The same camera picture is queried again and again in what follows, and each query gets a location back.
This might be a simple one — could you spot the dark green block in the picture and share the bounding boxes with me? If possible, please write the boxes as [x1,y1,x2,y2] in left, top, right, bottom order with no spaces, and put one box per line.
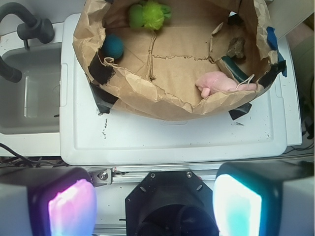
[221,56,248,83]

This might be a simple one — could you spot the brown paper bag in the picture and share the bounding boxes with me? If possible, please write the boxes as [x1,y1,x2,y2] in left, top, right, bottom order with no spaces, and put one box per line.
[73,0,278,121]

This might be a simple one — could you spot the aluminium rail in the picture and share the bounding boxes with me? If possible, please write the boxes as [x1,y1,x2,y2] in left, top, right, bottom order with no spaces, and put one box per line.
[84,162,221,186]

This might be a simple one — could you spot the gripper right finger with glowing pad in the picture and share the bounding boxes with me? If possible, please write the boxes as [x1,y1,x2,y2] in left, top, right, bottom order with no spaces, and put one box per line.
[213,161,315,236]

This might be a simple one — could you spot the grey sink basin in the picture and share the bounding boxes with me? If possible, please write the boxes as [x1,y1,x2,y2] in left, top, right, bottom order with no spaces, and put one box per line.
[0,43,61,135]

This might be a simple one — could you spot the brown rock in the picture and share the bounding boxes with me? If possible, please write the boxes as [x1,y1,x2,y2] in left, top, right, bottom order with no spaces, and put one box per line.
[226,37,245,59]

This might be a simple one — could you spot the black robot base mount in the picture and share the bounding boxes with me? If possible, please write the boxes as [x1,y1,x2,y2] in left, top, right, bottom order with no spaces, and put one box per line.
[125,171,220,236]

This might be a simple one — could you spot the green fuzzy plush toy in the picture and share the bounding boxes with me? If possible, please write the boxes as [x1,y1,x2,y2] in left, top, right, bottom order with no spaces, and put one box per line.
[128,0,172,30]

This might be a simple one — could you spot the white plastic bin lid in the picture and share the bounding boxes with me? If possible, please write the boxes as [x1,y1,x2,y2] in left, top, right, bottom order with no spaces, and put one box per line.
[60,14,287,166]

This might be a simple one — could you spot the black faucet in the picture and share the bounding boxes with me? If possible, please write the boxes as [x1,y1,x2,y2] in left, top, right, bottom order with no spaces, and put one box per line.
[0,2,55,83]

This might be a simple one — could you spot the blue felt ball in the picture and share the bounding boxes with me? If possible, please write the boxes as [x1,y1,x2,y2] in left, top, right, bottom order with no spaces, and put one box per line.
[101,34,124,59]

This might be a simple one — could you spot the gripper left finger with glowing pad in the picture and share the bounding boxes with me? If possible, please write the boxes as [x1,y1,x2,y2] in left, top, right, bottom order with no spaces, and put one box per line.
[0,167,97,236]

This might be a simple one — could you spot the pink plush toy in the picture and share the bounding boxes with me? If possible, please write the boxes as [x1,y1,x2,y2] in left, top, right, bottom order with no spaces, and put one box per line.
[195,71,258,98]

